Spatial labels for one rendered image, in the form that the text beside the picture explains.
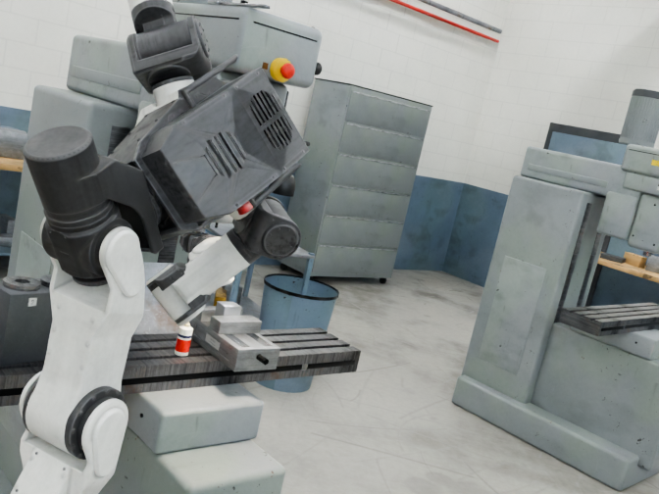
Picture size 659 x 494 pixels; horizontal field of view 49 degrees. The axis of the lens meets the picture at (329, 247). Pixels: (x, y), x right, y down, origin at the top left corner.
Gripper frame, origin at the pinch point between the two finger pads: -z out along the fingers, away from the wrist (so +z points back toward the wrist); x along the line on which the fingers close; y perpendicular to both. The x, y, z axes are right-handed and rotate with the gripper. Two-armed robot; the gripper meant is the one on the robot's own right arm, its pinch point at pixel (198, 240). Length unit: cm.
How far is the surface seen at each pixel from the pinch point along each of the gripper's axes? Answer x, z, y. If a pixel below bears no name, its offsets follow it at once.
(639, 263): -520, -323, 27
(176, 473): 4, 37, 54
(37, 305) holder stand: 42.0, 18.7, 18.2
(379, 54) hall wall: -294, -540, -124
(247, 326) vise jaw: -19.2, 2.5, 24.1
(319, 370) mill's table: -50, -5, 40
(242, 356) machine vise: -14.8, 16.2, 28.7
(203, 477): -3, 39, 54
